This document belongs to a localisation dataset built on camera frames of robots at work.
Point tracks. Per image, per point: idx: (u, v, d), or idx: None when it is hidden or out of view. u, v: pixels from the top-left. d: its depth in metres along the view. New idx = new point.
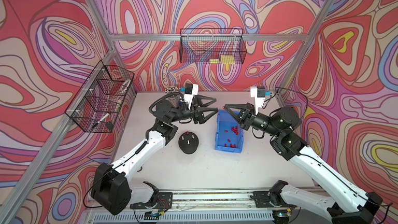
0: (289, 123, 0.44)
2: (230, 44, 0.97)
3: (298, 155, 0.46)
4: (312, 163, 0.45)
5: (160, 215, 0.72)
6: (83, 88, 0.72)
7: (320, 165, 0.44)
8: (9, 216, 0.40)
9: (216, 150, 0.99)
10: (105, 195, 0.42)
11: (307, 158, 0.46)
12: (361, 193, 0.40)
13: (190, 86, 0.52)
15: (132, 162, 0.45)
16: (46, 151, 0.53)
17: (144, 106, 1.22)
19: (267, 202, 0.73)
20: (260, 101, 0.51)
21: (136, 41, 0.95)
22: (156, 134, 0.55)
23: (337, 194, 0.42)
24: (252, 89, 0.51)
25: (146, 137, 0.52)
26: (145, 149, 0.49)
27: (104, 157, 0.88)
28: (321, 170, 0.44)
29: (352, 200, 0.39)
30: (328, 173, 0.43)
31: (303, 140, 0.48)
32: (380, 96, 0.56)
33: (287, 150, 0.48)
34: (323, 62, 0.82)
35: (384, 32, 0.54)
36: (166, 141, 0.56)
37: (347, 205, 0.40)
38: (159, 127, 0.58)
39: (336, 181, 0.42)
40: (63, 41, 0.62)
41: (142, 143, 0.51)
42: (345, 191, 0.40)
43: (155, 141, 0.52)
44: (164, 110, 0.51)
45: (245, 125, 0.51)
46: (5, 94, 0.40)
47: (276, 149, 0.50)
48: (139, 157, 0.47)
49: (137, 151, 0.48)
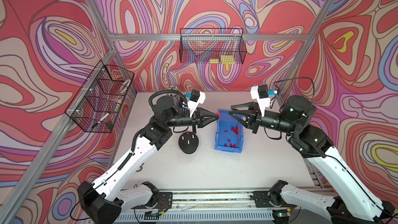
0: (301, 111, 0.39)
2: (230, 44, 0.97)
3: (323, 157, 0.39)
4: (337, 167, 0.39)
5: (160, 215, 0.72)
6: (83, 88, 0.72)
7: (344, 169, 0.39)
8: (8, 216, 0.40)
9: (216, 150, 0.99)
10: (90, 213, 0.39)
11: (332, 162, 0.39)
12: (379, 203, 0.37)
13: (197, 93, 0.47)
15: (114, 179, 0.41)
16: (46, 150, 0.53)
17: (144, 106, 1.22)
19: (267, 202, 0.73)
20: (265, 102, 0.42)
21: (136, 41, 0.95)
22: (144, 143, 0.48)
23: (352, 201, 0.39)
24: (252, 92, 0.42)
25: (131, 148, 0.47)
26: (130, 162, 0.44)
27: (104, 156, 0.89)
28: (344, 176, 0.39)
29: (369, 210, 0.36)
30: (351, 180, 0.38)
31: (329, 139, 0.42)
32: (380, 96, 0.56)
33: (311, 148, 0.40)
34: (323, 62, 0.82)
35: (384, 32, 0.54)
36: (157, 147, 0.50)
37: (358, 210, 0.38)
38: (150, 131, 0.50)
39: (355, 188, 0.38)
40: (63, 41, 0.62)
41: (126, 156, 0.45)
42: (364, 200, 0.37)
43: (142, 152, 0.46)
44: (165, 104, 0.47)
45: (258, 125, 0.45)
46: (5, 94, 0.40)
47: (296, 145, 0.42)
48: (123, 173, 0.42)
49: (120, 167, 0.43)
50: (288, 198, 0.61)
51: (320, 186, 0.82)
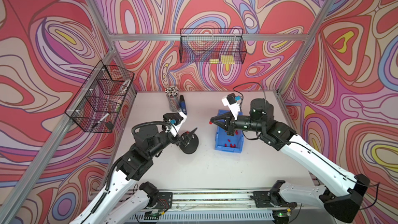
0: (260, 110, 0.48)
2: (230, 44, 0.97)
3: (288, 144, 0.46)
4: (302, 150, 0.45)
5: (160, 215, 0.72)
6: (83, 88, 0.72)
7: (310, 152, 0.45)
8: (8, 216, 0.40)
9: (216, 150, 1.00)
10: None
11: (297, 146, 0.46)
12: (350, 176, 0.41)
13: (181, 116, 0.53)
15: (88, 223, 0.39)
16: (47, 150, 0.53)
17: (144, 105, 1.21)
19: (268, 203, 0.73)
20: (235, 107, 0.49)
21: (136, 41, 0.95)
22: (119, 179, 0.45)
23: (328, 180, 0.42)
24: (223, 99, 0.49)
25: (107, 187, 0.44)
26: (104, 202, 0.42)
27: (104, 157, 0.88)
28: (311, 157, 0.44)
29: (342, 184, 0.40)
30: (318, 160, 0.43)
31: (292, 129, 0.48)
32: (380, 96, 0.56)
33: (278, 139, 0.47)
34: (323, 62, 0.82)
35: (384, 32, 0.54)
36: (136, 179, 0.47)
37: (336, 188, 0.41)
38: (126, 164, 0.47)
39: (326, 167, 0.42)
40: (63, 41, 0.62)
41: (101, 195, 0.43)
42: (335, 176, 0.41)
43: (117, 188, 0.43)
44: (148, 133, 0.46)
45: (234, 127, 0.56)
46: (5, 95, 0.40)
47: (266, 139, 0.49)
48: (97, 215, 0.40)
49: (93, 209, 0.41)
50: (287, 196, 0.61)
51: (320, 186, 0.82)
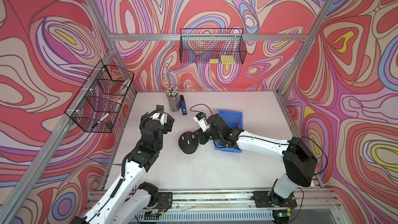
0: (212, 123, 0.64)
2: (230, 44, 0.97)
3: (239, 141, 0.59)
4: (247, 139, 0.57)
5: (160, 215, 0.72)
6: (83, 88, 0.72)
7: (253, 138, 0.57)
8: (9, 216, 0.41)
9: (216, 150, 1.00)
10: None
11: (243, 137, 0.59)
12: (282, 142, 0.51)
13: (160, 106, 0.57)
15: (108, 207, 0.42)
16: (47, 150, 0.53)
17: (144, 105, 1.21)
19: (268, 202, 0.73)
20: (202, 123, 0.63)
21: (136, 41, 0.95)
22: (133, 167, 0.50)
23: (270, 153, 0.51)
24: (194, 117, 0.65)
25: (122, 174, 0.48)
26: (122, 187, 0.45)
27: (104, 157, 0.88)
28: (254, 141, 0.55)
29: (278, 151, 0.48)
30: (259, 141, 0.54)
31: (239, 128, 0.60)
32: (380, 96, 0.56)
33: (232, 142, 0.61)
34: (323, 62, 0.82)
35: (384, 32, 0.54)
36: (145, 169, 0.52)
37: (279, 156, 0.48)
38: (136, 155, 0.53)
39: (264, 143, 0.53)
40: (63, 41, 0.62)
41: (117, 182, 0.47)
42: (272, 146, 0.51)
43: (131, 176, 0.48)
44: (154, 125, 0.54)
45: (203, 137, 0.74)
46: (5, 94, 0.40)
47: (224, 143, 0.63)
48: (116, 199, 0.43)
49: (113, 194, 0.44)
50: (281, 191, 0.61)
51: (319, 186, 0.82)
